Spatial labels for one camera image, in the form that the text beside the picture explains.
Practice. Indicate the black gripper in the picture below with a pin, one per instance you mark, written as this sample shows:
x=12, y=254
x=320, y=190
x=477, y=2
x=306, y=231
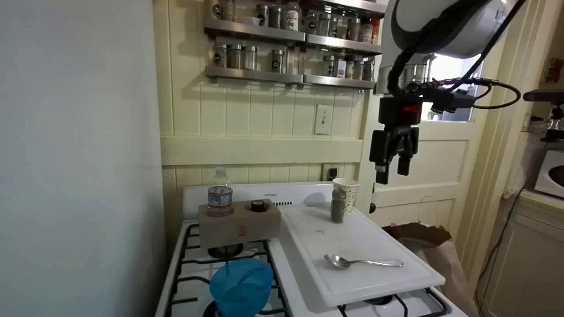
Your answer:
x=398, y=120

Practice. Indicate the glass spice jar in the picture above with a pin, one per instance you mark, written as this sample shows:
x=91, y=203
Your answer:
x=356, y=67
x=368, y=69
x=366, y=30
x=354, y=26
x=275, y=16
x=326, y=21
x=234, y=56
x=292, y=16
x=331, y=63
x=343, y=65
x=340, y=25
x=250, y=58
x=262, y=14
x=278, y=60
x=312, y=21
x=218, y=55

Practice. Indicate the metal spoon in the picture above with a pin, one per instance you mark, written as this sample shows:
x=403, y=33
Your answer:
x=336, y=261

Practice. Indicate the cream panel door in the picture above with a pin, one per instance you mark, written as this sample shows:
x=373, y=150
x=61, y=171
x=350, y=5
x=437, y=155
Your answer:
x=446, y=164

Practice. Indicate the small black round lid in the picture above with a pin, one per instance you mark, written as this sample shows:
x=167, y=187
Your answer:
x=257, y=206

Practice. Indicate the brown cardboard box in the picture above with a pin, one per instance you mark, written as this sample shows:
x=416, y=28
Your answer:
x=238, y=229

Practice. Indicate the white cutting board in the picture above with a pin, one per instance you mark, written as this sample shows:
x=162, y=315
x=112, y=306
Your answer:
x=357, y=252

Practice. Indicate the blue plastic bowl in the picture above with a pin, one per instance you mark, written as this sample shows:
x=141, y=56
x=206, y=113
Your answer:
x=239, y=287

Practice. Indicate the dark spice shaker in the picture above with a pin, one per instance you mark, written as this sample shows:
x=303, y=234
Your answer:
x=336, y=208

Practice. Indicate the ceramic mug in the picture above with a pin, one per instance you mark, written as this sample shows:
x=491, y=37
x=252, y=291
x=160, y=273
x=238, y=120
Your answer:
x=224, y=9

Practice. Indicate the black door knob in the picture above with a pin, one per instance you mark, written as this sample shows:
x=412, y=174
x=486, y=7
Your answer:
x=372, y=208

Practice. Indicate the wall power outlet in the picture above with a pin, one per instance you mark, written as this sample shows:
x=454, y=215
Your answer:
x=331, y=173

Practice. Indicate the white gas stove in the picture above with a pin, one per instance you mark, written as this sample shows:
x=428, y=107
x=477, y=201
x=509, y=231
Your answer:
x=290, y=282

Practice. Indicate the black stove grate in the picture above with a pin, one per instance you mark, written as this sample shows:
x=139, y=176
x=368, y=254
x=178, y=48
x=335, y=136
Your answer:
x=405, y=305
x=187, y=275

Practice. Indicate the white light switch plate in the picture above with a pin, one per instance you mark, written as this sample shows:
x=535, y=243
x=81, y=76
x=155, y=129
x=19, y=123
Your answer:
x=322, y=120

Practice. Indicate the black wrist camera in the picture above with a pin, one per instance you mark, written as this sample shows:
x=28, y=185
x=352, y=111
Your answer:
x=449, y=100

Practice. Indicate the metal spice rack shelf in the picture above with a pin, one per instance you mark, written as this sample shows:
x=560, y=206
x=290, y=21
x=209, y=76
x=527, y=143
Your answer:
x=252, y=30
x=252, y=74

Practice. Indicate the cream kitchen cabinet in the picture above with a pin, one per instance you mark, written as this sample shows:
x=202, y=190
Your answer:
x=528, y=257

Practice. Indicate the brown paper bag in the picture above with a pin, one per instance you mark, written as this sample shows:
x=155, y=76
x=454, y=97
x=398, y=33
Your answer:
x=440, y=257

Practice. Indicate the clear water bottle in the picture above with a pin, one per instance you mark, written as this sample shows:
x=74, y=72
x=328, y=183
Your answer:
x=218, y=195

